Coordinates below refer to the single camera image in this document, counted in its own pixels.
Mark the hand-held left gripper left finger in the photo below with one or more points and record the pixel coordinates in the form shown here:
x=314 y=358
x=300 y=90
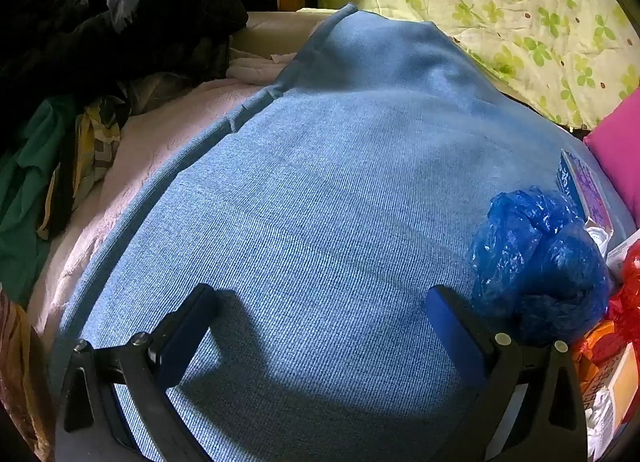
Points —
x=187 y=337

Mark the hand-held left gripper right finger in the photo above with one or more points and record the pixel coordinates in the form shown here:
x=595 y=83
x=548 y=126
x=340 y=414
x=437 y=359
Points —
x=455 y=332

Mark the blue plastic bag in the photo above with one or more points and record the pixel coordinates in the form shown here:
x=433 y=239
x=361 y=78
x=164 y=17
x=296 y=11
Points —
x=540 y=262

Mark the orange yellow box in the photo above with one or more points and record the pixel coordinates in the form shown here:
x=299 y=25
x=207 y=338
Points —
x=625 y=382

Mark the white pink box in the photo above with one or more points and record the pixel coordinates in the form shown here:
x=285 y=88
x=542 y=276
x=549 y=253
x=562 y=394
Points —
x=625 y=252

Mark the brown cloth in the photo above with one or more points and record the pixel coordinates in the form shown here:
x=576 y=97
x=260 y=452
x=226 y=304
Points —
x=20 y=367

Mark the crumpled red plastic bag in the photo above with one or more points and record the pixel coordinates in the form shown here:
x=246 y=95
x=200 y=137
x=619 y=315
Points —
x=630 y=302

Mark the blue knit blanket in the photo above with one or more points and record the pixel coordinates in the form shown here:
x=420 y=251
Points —
x=325 y=192

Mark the purple printed box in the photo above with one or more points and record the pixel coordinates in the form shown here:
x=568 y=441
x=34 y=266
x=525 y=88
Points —
x=585 y=192

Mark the pale pink fleece blanket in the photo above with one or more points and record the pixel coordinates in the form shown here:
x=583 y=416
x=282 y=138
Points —
x=150 y=141

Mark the yellow patterned cloth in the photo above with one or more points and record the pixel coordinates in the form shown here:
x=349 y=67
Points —
x=92 y=141

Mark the green cloth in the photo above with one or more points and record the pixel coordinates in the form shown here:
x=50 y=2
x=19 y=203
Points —
x=30 y=181

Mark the magenta pillow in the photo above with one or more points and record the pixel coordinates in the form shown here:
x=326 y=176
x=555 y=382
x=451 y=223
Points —
x=620 y=151

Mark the black clothing pile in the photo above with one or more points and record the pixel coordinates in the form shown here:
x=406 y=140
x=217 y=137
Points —
x=125 y=26

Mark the green clover print quilt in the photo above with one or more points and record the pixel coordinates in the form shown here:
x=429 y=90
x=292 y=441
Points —
x=500 y=16

